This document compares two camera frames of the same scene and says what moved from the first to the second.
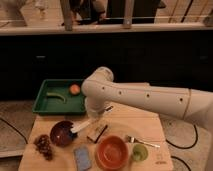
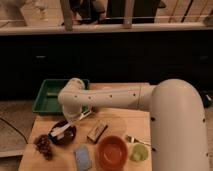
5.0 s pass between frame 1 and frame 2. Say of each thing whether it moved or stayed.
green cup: stayed
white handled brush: moved
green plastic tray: stayed
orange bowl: stayed
